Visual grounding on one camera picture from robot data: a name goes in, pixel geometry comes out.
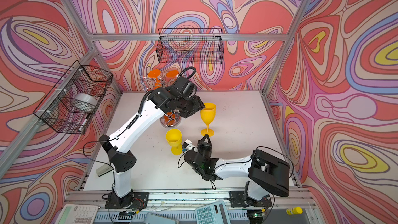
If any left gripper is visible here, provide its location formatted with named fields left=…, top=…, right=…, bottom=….
left=176, top=95, right=208, bottom=119

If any dark yellow wine glass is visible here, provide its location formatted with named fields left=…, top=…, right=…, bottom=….
left=200, top=103, right=217, bottom=137

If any light yellow wine glass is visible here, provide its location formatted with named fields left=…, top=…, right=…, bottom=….
left=165, top=129, right=182, bottom=156

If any orange wine glass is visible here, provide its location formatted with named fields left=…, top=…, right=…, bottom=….
left=165, top=69, right=179, bottom=86
left=147, top=69, right=162, bottom=90

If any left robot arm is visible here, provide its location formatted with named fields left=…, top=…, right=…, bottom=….
left=98, top=66, right=205, bottom=209

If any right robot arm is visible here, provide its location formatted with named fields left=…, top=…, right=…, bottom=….
left=182, top=134, right=292, bottom=207

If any chrome wine glass rack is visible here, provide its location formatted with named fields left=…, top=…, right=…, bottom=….
left=141, top=72, right=181, bottom=129

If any teal calculator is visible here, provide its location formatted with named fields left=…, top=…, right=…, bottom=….
left=195, top=201, right=231, bottom=224

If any grey box at front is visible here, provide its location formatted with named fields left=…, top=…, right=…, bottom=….
left=144, top=213, right=179, bottom=224

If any black marker pen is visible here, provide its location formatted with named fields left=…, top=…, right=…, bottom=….
left=78, top=116, right=89, bottom=134

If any grey black stapler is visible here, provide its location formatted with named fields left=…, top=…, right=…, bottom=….
left=96, top=164, right=113, bottom=177

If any yellow capped bottle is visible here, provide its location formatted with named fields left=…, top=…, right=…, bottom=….
left=286, top=207, right=303, bottom=215

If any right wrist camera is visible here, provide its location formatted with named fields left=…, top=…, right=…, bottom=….
left=182, top=140, right=194, bottom=153

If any back black wire basket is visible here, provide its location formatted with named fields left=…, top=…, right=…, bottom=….
left=156, top=27, right=224, bottom=64

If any black wire basket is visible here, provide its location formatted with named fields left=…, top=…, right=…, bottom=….
left=156, top=27, right=224, bottom=64
left=33, top=60, right=113, bottom=135

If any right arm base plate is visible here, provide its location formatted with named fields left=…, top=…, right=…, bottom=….
left=227, top=190, right=273, bottom=209

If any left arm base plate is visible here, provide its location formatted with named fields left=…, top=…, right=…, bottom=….
left=102, top=191, right=149, bottom=209

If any left black wire basket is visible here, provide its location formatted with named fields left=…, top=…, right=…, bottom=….
left=33, top=60, right=113, bottom=135

